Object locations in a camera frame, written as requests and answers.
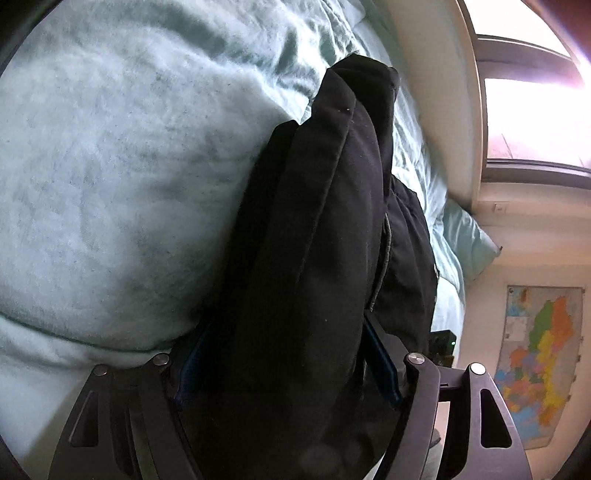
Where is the black hooded jacket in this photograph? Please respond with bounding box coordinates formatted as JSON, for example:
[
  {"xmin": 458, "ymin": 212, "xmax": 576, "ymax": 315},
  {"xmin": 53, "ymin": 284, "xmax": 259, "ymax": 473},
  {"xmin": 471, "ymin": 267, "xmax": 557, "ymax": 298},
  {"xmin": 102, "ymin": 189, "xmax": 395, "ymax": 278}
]
[{"xmin": 176, "ymin": 55, "xmax": 438, "ymax": 479}]

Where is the dark device with green light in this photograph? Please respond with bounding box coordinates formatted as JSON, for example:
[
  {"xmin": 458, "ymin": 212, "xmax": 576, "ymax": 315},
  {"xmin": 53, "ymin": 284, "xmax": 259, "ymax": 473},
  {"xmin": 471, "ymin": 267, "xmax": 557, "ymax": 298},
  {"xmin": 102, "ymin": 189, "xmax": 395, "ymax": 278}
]
[{"xmin": 429, "ymin": 330, "xmax": 457, "ymax": 367}]

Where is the light green pillow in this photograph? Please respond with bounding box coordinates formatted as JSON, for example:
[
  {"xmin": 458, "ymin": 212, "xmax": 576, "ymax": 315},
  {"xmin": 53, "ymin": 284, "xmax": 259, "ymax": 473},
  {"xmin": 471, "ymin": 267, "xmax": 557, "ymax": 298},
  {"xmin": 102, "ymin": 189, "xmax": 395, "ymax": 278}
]
[{"xmin": 443, "ymin": 199, "xmax": 502, "ymax": 285}]

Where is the light green quilted comforter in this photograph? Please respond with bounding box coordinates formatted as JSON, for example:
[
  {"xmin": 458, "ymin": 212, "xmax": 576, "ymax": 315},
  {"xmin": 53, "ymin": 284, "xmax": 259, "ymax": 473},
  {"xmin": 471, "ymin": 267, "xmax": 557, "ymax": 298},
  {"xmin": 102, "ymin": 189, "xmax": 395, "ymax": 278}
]
[{"xmin": 0, "ymin": 0, "xmax": 468, "ymax": 462}]

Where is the dark-framed window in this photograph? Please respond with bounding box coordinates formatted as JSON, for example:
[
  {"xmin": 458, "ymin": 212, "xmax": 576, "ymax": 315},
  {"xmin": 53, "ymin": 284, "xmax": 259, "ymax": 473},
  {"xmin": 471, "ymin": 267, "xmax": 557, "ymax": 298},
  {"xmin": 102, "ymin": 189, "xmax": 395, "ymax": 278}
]
[{"xmin": 461, "ymin": 1, "xmax": 590, "ymax": 190}]

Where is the cream curved headboard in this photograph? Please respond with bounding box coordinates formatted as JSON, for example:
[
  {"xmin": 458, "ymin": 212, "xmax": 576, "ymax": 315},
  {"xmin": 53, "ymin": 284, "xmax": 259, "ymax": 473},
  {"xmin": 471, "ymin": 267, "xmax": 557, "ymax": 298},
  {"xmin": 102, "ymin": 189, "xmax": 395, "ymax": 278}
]
[{"xmin": 386, "ymin": 1, "xmax": 485, "ymax": 211}]

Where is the colourful wall map poster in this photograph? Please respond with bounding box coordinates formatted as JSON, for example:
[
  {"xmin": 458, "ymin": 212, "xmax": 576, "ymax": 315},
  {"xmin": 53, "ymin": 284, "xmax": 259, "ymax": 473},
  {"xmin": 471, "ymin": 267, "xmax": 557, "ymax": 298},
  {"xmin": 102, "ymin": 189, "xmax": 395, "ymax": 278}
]
[{"xmin": 494, "ymin": 285, "xmax": 585, "ymax": 450}]

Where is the white wall outlet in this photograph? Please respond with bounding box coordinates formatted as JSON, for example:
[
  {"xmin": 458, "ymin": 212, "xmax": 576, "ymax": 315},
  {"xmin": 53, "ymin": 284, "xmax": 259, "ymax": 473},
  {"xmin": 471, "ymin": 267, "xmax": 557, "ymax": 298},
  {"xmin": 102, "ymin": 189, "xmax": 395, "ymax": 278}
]
[{"xmin": 492, "ymin": 202, "xmax": 507, "ymax": 214}]

